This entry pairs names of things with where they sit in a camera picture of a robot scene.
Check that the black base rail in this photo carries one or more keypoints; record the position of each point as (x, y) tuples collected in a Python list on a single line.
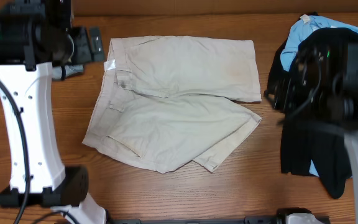
[(282, 216)]

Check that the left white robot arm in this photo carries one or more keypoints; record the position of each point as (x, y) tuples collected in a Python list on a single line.
[(38, 43)]

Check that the folded light blue jeans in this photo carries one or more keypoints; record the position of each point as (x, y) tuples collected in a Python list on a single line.
[(68, 71)]

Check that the beige khaki shorts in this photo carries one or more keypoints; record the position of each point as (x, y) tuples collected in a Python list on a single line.
[(169, 100)]

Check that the black garment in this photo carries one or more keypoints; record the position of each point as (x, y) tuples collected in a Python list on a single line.
[(323, 154)]

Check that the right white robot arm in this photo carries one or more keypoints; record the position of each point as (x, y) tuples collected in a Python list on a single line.
[(318, 97)]

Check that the light blue shirt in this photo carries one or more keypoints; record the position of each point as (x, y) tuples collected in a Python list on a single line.
[(309, 34)]

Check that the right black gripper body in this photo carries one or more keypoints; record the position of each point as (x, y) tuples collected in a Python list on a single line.
[(291, 95)]

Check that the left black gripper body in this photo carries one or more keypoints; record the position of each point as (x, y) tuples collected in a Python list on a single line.
[(82, 50)]

